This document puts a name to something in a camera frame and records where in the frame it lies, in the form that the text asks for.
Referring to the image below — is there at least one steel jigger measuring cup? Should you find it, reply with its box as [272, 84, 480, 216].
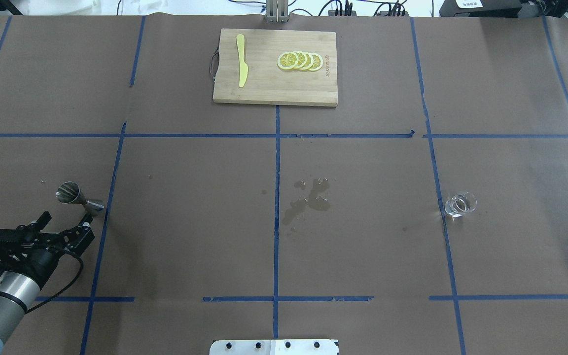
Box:
[55, 181, 105, 216]

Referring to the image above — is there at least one aluminium frame post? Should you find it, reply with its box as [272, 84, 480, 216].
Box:
[264, 0, 290, 23]

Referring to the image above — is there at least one black box on desk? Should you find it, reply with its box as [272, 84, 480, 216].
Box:
[439, 0, 522, 18]

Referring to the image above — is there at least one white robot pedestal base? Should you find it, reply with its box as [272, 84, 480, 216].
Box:
[209, 339, 340, 355]

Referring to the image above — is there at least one bamboo cutting board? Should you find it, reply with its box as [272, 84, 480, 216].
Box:
[213, 28, 338, 107]

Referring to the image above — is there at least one lemon slice nearest knife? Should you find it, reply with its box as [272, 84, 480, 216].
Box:
[277, 51, 299, 71]

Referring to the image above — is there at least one clear glass cup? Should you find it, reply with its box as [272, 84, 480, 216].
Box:
[444, 191, 476, 218]

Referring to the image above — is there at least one yellow plastic knife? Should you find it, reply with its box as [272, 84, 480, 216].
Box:
[235, 34, 249, 88]

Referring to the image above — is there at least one lemon slice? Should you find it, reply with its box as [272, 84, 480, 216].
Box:
[308, 53, 324, 72]
[300, 52, 314, 71]
[293, 50, 309, 70]

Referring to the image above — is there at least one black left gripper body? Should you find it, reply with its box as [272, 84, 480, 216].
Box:
[0, 225, 95, 288]

